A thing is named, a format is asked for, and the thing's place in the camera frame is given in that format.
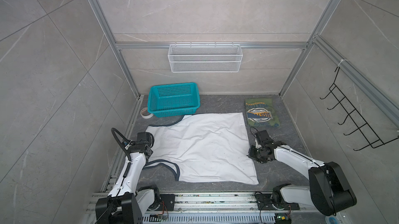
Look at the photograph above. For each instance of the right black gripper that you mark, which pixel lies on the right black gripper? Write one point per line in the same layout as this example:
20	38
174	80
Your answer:
251	154

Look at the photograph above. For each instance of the green tank top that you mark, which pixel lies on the green tank top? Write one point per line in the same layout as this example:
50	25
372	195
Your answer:
260	112

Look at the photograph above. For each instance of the white tank top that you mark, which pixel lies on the white tank top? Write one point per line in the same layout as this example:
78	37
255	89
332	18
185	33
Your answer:
205	148

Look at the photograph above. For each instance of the teal plastic basket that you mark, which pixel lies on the teal plastic basket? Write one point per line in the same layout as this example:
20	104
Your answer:
174	100

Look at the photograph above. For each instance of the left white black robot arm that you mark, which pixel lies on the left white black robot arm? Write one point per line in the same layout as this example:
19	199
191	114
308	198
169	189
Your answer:
125	204

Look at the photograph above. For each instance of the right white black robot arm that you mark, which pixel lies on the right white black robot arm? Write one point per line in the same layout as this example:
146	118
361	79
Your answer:
328	191

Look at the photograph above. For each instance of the roll of tape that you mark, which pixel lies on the roll of tape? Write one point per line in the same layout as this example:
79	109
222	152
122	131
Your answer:
145	114

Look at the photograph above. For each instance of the blue tape roll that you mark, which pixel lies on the blue tape roll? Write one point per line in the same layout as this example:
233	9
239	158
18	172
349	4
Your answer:
333	219

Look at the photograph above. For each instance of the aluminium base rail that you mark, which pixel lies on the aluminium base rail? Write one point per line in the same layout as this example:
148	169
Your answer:
235	208

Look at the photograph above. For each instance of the white wire mesh shelf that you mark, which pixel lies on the white wire mesh shelf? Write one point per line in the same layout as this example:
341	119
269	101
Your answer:
192	58

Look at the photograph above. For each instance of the black wire hook rack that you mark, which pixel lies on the black wire hook rack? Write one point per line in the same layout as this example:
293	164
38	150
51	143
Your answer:
373	140

